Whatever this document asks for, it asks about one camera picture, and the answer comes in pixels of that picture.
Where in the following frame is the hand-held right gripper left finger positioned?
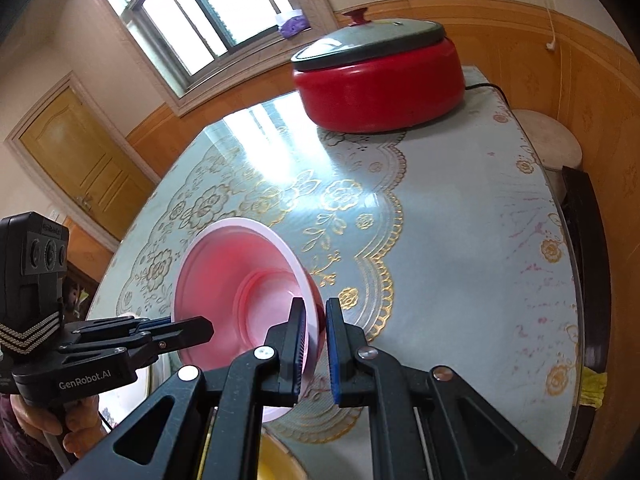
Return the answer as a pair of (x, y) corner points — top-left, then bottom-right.
(100, 297), (308, 480)

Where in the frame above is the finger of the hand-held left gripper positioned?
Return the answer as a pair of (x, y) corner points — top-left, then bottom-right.
(117, 315), (216, 368)
(70, 316), (175, 342)

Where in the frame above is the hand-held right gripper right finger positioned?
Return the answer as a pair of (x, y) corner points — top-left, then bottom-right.
(325, 297), (568, 480)

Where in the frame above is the red plastic bowl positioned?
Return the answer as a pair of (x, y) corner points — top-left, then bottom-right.
(172, 217), (328, 423)

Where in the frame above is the person's left hand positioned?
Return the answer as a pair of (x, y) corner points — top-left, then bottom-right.
(10, 392), (103, 461)

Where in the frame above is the yellow plastic bowl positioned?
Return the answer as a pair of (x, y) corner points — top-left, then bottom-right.
(257, 432), (308, 480)

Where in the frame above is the floral gold print tablecloth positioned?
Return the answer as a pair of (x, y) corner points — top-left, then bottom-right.
(85, 65), (586, 480)

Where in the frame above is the yellow wooden door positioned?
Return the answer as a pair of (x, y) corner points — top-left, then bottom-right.
(5, 72), (156, 241)

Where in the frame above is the red electric cooking pot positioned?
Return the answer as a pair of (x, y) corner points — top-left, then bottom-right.
(292, 40), (466, 134)

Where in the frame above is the yellow cloth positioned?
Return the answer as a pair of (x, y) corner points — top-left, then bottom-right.
(579, 369), (608, 409)

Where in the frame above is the dark wooden chair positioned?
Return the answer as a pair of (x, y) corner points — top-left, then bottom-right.
(560, 165), (608, 376)

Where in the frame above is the round beige stool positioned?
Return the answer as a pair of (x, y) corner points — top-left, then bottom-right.
(510, 109), (584, 172)

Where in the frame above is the glass pot lid red knob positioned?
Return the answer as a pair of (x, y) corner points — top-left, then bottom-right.
(291, 7), (447, 72)

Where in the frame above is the purple bag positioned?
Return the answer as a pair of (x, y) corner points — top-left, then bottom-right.
(275, 9), (310, 38)

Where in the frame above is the black power cable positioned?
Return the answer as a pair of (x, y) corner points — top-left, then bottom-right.
(464, 82), (508, 108)

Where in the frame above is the window with stone frame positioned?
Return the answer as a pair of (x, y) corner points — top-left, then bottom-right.
(97, 0), (336, 111)

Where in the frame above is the white hanging cord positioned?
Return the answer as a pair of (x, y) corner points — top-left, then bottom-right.
(545, 0), (560, 52)

